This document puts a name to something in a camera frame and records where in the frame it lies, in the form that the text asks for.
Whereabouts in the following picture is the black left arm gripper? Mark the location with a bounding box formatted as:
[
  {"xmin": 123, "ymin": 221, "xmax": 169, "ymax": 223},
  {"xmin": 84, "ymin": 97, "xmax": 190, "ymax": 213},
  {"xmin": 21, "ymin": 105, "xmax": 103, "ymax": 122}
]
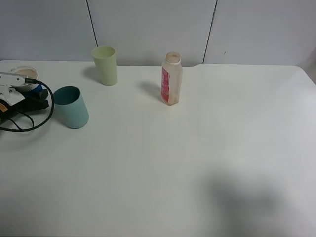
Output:
[{"xmin": 0, "ymin": 89, "xmax": 49, "ymax": 124}]

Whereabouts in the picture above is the clear bottle pink label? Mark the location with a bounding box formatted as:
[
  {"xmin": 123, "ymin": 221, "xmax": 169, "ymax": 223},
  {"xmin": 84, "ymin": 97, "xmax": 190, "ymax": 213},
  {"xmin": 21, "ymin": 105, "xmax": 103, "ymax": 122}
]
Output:
[{"xmin": 161, "ymin": 52, "xmax": 183, "ymax": 106}]

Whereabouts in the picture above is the teal plastic cup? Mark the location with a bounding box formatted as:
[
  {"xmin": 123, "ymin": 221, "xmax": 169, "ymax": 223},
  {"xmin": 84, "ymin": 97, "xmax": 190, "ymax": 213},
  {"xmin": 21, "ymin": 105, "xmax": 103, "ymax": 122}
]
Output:
[{"xmin": 53, "ymin": 86, "xmax": 89, "ymax": 129}]

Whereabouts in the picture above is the pale green plastic cup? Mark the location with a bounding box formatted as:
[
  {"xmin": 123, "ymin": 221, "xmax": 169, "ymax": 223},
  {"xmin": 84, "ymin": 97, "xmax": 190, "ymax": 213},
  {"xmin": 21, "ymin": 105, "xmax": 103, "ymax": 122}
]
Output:
[{"xmin": 91, "ymin": 46, "xmax": 117, "ymax": 86}]

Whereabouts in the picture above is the black left camera cable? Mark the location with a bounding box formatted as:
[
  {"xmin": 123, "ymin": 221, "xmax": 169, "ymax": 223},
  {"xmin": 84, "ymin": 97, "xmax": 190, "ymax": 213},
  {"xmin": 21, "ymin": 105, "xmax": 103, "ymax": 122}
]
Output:
[{"xmin": 0, "ymin": 78, "xmax": 55, "ymax": 132}]

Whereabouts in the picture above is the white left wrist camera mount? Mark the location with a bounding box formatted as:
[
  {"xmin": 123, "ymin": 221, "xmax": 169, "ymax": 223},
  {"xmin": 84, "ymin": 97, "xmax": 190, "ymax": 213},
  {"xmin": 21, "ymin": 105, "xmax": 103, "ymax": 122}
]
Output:
[{"xmin": 0, "ymin": 72, "xmax": 26, "ymax": 106}]

